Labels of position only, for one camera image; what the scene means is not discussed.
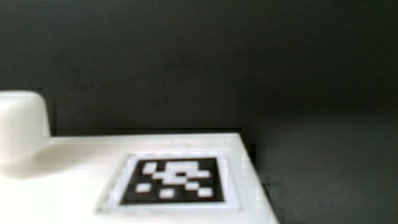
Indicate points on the white front drawer box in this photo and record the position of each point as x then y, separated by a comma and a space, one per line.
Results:
141, 179

